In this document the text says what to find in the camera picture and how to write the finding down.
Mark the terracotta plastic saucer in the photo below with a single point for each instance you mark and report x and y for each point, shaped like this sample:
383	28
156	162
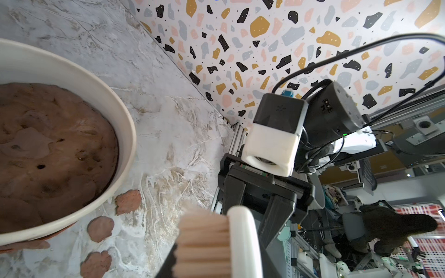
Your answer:
37	244

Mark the white scrub brush blue handle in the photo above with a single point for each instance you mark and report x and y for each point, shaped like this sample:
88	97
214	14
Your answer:
211	245

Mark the cream ribbed ceramic pot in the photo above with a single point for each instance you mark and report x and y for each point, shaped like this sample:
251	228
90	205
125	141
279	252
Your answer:
21	63

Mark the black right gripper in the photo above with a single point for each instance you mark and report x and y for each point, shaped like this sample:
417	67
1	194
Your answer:
277	198

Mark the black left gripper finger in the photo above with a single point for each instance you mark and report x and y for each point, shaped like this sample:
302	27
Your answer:
166	269

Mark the fallen brown mud piece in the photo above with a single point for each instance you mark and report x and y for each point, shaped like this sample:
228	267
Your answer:
128	202
96	265
100	228

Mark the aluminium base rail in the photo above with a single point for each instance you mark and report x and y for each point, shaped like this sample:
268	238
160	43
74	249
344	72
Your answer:
235	149

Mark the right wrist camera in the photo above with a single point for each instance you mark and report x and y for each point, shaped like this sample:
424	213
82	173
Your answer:
273	140

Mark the brown soil in pot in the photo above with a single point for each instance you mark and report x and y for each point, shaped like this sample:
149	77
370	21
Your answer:
58	154

